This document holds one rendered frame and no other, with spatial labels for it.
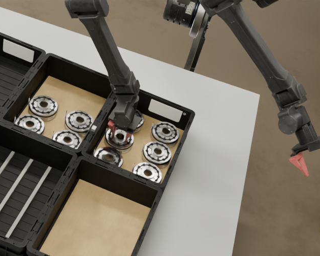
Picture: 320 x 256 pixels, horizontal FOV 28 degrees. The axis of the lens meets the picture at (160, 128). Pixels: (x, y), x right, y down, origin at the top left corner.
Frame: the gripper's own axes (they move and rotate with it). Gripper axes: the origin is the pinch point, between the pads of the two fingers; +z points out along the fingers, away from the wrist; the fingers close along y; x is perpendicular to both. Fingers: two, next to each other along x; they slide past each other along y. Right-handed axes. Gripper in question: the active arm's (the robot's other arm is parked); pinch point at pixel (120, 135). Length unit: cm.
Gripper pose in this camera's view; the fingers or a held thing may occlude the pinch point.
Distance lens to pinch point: 226.8
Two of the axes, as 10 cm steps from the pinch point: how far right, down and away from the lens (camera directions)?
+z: -2.2, 6.6, 7.2
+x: 3.6, -6.3, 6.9
